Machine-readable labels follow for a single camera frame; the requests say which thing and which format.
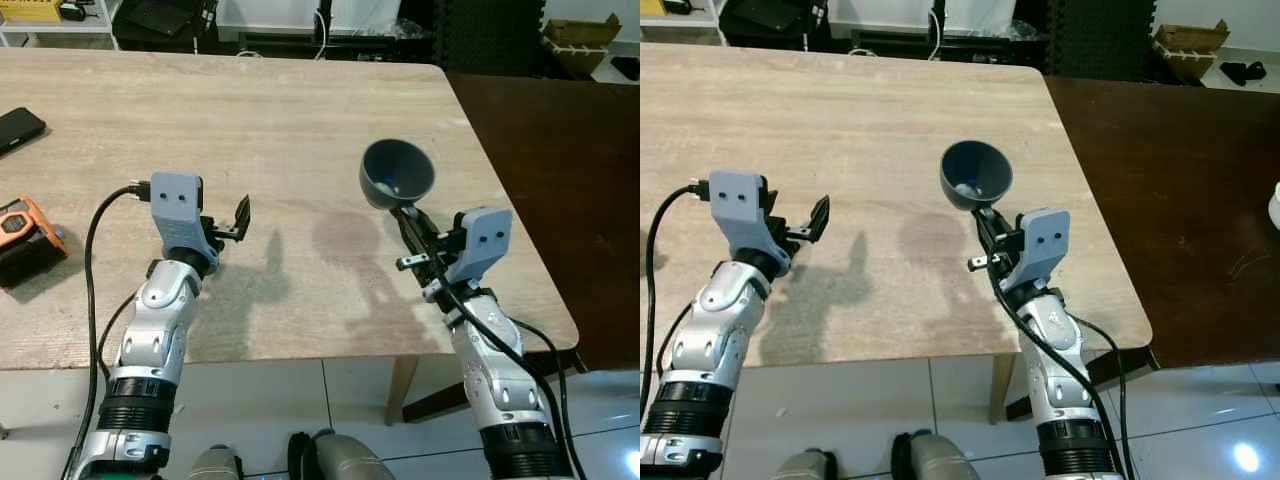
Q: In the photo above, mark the black smartphone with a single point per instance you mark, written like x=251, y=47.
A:
x=20, y=130

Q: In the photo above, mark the grey robot left leg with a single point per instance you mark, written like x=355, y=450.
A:
x=215, y=465
x=805, y=468

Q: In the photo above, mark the black shoe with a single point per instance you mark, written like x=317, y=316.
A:
x=1242, y=72
x=626, y=68

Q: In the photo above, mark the black bag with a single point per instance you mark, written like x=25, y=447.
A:
x=170, y=15
x=775, y=12

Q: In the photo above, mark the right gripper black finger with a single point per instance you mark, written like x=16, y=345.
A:
x=988, y=232
x=996, y=230
x=425, y=229
x=416, y=231

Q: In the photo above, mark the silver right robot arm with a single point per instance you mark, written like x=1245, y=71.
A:
x=1060, y=400
x=490, y=395

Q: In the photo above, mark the white storage box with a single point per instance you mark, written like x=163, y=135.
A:
x=280, y=12
x=900, y=12

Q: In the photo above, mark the white cup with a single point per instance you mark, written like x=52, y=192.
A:
x=1275, y=205

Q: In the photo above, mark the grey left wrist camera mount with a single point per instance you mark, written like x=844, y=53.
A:
x=735, y=195
x=178, y=195

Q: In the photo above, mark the grey robot right leg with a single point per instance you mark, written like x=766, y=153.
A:
x=940, y=460
x=340, y=460

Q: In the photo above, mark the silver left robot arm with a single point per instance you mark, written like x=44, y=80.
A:
x=155, y=330
x=715, y=330

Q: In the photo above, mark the orange and black tape measure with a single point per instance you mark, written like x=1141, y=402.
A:
x=25, y=225

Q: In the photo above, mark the grey robot leg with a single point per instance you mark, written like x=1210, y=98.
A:
x=340, y=460
x=215, y=465
x=805, y=468
x=940, y=460

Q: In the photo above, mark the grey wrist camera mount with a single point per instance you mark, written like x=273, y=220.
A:
x=178, y=195
x=1045, y=238
x=735, y=195
x=485, y=235

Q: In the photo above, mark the white metal shelf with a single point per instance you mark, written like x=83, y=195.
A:
x=90, y=30
x=690, y=18

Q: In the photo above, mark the black foam mat stack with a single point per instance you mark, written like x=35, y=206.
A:
x=490, y=35
x=1100, y=40

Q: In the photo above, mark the light wooden table leg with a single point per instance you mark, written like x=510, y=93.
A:
x=402, y=390
x=1002, y=390

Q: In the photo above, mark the open cardboard box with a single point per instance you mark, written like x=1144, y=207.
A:
x=1190, y=45
x=580, y=35

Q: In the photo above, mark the yellow box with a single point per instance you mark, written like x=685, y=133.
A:
x=25, y=10
x=650, y=6

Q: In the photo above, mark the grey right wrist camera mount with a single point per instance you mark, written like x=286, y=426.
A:
x=485, y=235
x=1045, y=238

